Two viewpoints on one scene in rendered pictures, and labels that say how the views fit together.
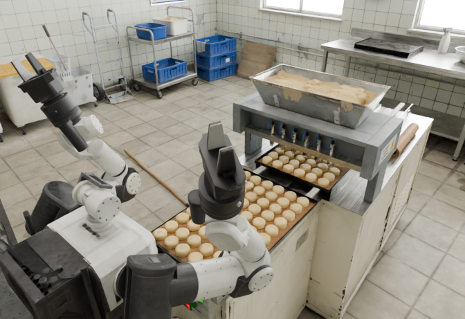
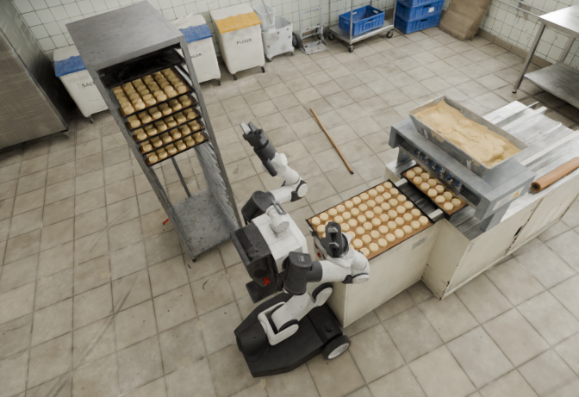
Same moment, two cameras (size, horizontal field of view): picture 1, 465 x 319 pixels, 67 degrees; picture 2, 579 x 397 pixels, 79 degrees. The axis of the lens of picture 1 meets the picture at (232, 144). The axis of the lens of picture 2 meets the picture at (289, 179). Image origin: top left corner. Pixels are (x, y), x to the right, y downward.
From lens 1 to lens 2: 0.76 m
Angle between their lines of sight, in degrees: 28
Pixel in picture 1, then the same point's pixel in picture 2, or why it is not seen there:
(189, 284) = (317, 275)
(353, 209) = (466, 233)
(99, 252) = (276, 245)
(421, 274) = (539, 284)
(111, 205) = (284, 224)
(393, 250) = (524, 256)
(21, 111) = (234, 61)
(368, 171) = (480, 214)
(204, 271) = (326, 269)
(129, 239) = (291, 242)
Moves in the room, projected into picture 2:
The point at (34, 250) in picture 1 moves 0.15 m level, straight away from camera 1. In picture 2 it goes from (246, 235) to (240, 210)
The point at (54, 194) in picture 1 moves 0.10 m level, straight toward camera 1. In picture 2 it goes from (257, 201) to (259, 216)
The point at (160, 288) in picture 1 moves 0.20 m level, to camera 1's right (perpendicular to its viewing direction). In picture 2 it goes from (301, 275) to (349, 289)
